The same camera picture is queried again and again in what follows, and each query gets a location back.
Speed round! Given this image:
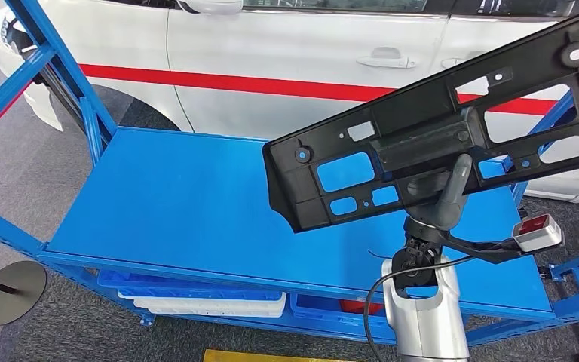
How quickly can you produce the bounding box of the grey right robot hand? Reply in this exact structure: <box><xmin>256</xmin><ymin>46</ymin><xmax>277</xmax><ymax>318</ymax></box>
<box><xmin>403</xmin><ymin>153</ymin><xmax>473</xmax><ymax>232</ymax></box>

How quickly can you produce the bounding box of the black plastic plate bracket part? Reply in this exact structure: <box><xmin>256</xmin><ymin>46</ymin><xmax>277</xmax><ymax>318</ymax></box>
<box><xmin>262</xmin><ymin>2</ymin><xmax>579</xmax><ymax>235</ymax></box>

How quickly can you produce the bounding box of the blue metal shelf rack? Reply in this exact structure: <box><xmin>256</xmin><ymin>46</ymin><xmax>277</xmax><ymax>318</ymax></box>
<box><xmin>0</xmin><ymin>0</ymin><xmax>579</xmax><ymax>362</ymax></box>

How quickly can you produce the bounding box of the red object in bin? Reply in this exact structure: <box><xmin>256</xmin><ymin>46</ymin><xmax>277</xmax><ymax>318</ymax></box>
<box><xmin>339</xmin><ymin>299</ymin><xmax>384</xmax><ymax>316</ymax></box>

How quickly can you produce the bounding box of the blue plastic bin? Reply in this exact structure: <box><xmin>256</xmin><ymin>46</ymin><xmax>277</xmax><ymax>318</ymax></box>
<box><xmin>289</xmin><ymin>293</ymin><xmax>388</xmax><ymax>345</ymax></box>

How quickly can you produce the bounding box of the white plastic bin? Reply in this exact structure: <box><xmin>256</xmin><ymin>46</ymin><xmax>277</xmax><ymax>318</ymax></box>
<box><xmin>117</xmin><ymin>291</ymin><xmax>288</xmax><ymax>319</ymax></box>

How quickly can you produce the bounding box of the white car with red stripe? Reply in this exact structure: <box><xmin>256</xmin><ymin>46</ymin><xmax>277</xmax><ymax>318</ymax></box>
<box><xmin>0</xmin><ymin>0</ymin><xmax>579</xmax><ymax>205</ymax></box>

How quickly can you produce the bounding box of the white car side mirror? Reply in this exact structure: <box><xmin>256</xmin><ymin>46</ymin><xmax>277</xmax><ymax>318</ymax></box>
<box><xmin>172</xmin><ymin>0</ymin><xmax>244</xmax><ymax>17</ymax></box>

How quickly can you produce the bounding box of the black stanchion with round base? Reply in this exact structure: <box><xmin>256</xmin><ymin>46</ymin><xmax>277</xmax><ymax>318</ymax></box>
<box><xmin>0</xmin><ymin>261</ymin><xmax>48</xmax><ymax>328</ymax></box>

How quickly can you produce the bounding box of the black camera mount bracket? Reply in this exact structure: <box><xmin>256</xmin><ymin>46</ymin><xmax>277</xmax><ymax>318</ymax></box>
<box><xmin>439</xmin><ymin>230</ymin><xmax>525</xmax><ymax>265</ymax></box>

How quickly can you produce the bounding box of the white car door handle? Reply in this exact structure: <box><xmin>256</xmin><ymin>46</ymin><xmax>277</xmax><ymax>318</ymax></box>
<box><xmin>355</xmin><ymin>47</ymin><xmax>418</xmax><ymax>69</ymax></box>
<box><xmin>439</xmin><ymin>51</ymin><xmax>488</xmax><ymax>71</ymax></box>

